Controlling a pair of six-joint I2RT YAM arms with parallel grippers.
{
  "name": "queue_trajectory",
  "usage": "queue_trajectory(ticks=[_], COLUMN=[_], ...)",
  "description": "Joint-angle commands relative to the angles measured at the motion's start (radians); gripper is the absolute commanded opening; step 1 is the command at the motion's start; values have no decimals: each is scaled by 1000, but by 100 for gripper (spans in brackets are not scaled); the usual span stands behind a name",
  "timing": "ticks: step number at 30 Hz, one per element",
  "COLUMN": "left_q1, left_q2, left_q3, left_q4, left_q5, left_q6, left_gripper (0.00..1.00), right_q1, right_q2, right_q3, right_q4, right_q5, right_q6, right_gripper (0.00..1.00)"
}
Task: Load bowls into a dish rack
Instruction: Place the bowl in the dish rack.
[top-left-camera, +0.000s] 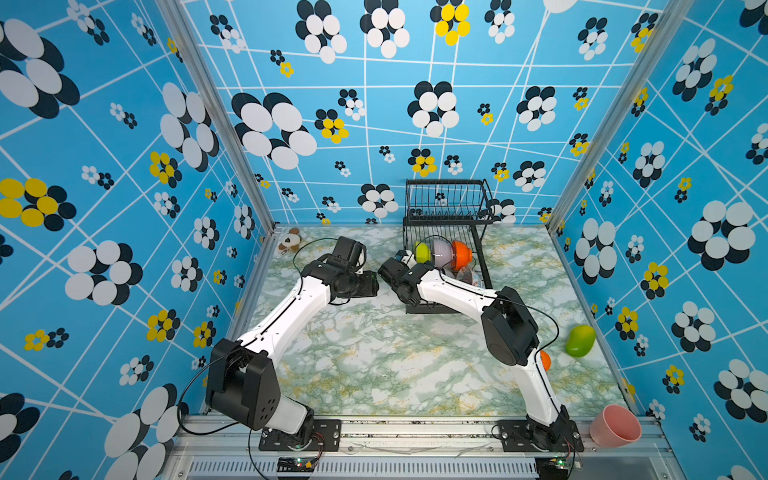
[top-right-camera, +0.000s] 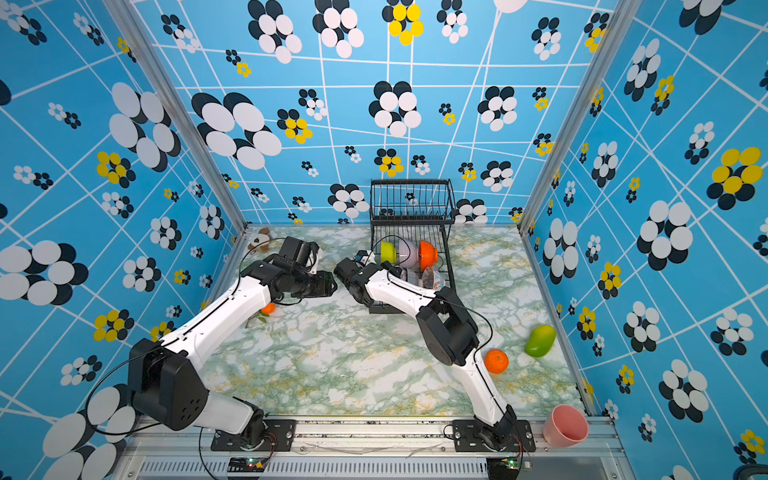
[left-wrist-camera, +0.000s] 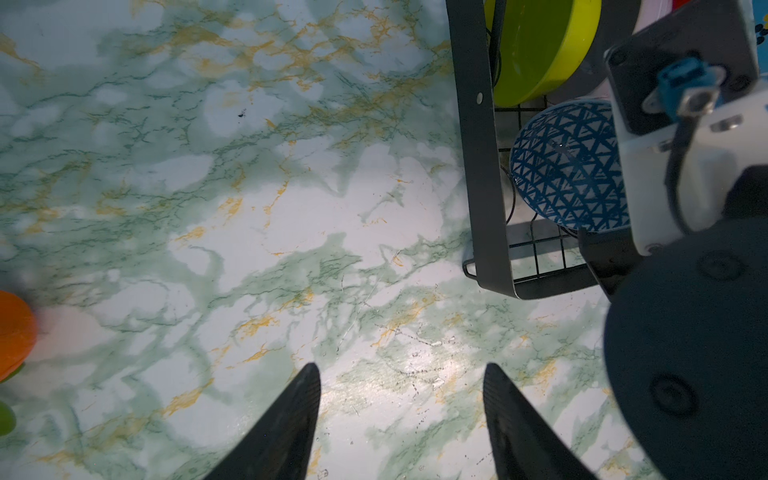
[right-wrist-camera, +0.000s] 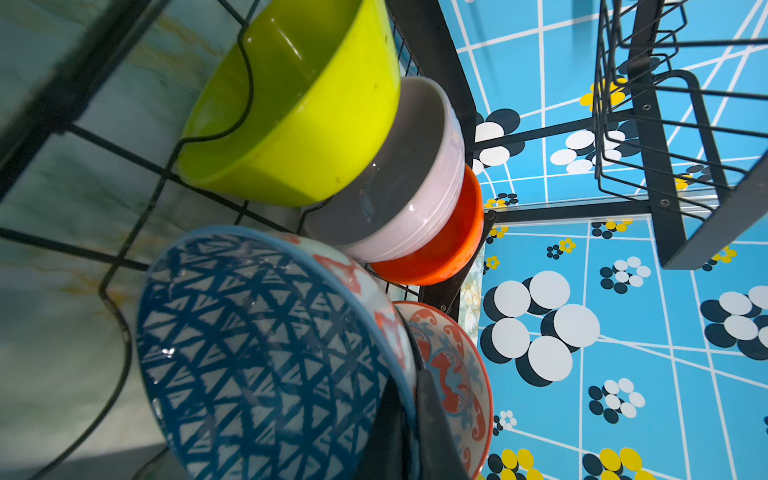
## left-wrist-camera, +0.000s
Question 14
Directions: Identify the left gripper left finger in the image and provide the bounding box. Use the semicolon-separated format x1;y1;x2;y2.
207;363;321;480

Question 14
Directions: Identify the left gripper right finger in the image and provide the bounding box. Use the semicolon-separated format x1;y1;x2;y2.
483;363;595;479

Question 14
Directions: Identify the blue patterned bowl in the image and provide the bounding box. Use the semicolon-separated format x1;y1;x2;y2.
509;99;630;232

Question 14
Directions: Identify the lime green bowl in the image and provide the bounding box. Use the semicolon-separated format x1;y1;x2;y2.
494;0;602;108

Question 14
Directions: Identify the lilac plastic bowl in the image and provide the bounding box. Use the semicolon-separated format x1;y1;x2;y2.
633;0;673;33

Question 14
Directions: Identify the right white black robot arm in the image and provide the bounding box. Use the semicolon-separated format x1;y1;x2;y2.
604;165;767;479

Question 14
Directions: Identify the black wire dish rack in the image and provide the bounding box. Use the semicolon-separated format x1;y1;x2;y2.
446;1;597;300

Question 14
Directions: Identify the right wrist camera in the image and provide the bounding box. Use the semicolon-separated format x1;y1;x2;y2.
604;1;767;255

